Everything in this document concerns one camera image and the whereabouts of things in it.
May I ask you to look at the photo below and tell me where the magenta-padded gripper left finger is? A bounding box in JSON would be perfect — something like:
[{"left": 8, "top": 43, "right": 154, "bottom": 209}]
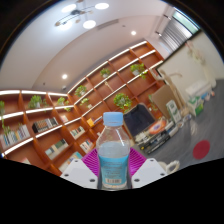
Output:
[{"left": 59, "top": 148, "right": 100, "bottom": 190}]

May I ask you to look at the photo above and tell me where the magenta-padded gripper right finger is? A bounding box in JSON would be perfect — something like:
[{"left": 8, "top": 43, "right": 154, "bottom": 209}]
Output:
[{"left": 127, "top": 147, "right": 167, "bottom": 190}]

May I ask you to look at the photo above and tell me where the clear blue-labelled water bottle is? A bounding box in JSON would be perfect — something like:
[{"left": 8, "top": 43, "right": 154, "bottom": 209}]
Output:
[{"left": 95, "top": 112, "right": 132, "bottom": 191}]

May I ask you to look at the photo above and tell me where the stack of dark books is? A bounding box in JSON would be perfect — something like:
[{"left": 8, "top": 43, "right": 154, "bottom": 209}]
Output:
[{"left": 134, "top": 118, "right": 183, "bottom": 154}]

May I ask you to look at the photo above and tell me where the dark office chair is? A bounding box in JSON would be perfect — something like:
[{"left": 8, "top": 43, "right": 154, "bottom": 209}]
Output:
[{"left": 123, "top": 103, "right": 157, "bottom": 139}]

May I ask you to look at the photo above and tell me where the wooden shelf unit with books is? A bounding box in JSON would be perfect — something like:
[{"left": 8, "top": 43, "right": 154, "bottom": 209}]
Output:
[{"left": 0, "top": 39, "right": 166, "bottom": 176}]

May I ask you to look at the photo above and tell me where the flat round red coaster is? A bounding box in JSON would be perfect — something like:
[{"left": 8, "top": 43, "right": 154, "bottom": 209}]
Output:
[{"left": 192, "top": 139, "right": 212, "bottom": 160}]

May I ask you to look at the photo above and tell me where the tan chair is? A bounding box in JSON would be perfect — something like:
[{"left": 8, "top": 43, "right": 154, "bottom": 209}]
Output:
[{"left": 151, "top": 84, "right": 179, "bottom": 119}]

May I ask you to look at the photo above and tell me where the grey curtain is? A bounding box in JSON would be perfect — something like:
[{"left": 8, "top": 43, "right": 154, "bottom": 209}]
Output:
[{"left": 159, "top": 16, "right": 188, "bottom": 51}]

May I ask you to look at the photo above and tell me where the ceiling chandelier lamp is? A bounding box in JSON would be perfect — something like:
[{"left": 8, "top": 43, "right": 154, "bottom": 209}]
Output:
[{"left": 54, "top": 0, "right": 111, "bottom": 30}]

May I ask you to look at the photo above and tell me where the window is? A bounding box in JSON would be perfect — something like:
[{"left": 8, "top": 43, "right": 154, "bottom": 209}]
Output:
[{"left": 171, "top": 9, "right": 203, "bottom": 34}]

